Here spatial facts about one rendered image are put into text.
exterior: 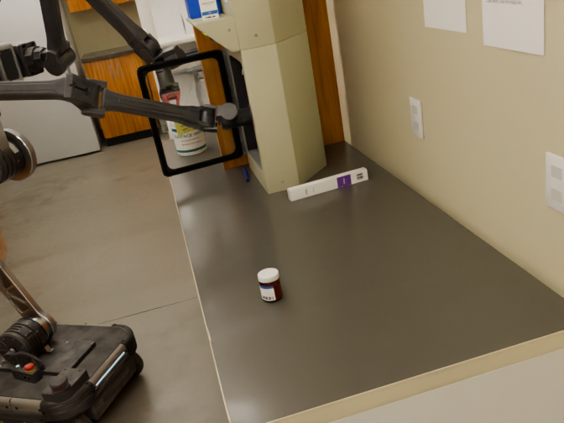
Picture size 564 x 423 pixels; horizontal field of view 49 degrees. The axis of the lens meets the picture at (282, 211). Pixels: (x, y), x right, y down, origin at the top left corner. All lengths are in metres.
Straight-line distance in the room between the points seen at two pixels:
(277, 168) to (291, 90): 0.25
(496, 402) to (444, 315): 0.19
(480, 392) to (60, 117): 6.10
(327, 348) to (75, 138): 5.92
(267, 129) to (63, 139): 5.14
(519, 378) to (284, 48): 1.20
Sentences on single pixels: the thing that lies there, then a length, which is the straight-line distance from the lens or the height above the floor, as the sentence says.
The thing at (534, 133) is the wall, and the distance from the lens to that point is 1.35.
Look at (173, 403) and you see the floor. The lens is 2.76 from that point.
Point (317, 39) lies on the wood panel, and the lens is 2.35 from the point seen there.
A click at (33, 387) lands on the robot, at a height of 0.24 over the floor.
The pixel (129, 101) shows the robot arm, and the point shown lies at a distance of 1.99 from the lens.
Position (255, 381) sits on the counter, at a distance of 1.19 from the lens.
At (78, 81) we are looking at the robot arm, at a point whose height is 1.41.
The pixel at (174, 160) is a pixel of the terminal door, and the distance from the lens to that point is 2.23.
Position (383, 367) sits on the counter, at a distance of 1.17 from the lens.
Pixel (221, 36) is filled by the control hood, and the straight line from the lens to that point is 1.89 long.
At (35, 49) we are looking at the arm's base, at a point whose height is 1.48.
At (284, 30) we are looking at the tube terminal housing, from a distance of 1.97.
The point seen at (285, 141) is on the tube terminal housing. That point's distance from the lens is 1.98.
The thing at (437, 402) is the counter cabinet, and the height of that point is 0.87.
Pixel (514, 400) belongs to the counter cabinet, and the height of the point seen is 0.82.
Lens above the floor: 1.66
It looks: 23 degrees down
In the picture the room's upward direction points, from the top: 10 degrees counter-clockwise
